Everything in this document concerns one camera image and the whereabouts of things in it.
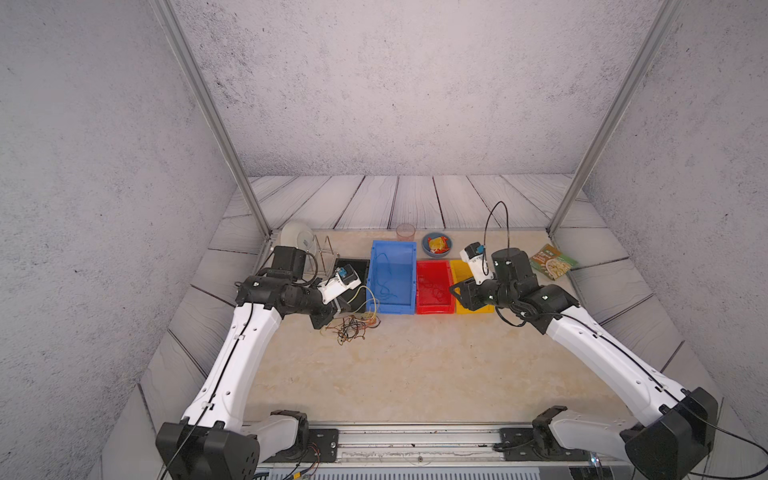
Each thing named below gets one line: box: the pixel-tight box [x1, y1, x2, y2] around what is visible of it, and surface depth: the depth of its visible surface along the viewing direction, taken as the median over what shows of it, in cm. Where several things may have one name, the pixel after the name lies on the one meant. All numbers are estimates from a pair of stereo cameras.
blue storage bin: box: [366, 240, 417, 315], surface depth 106 cm
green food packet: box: [529, 243, 578, 281], surface depth 111 cm
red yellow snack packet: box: [428, 236, 451, 254], surface depth 114 cm
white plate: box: [280, 221, 317, 256], surface depth 100 cm
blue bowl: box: [422, 232, 453, 258], surface depth 116 cm
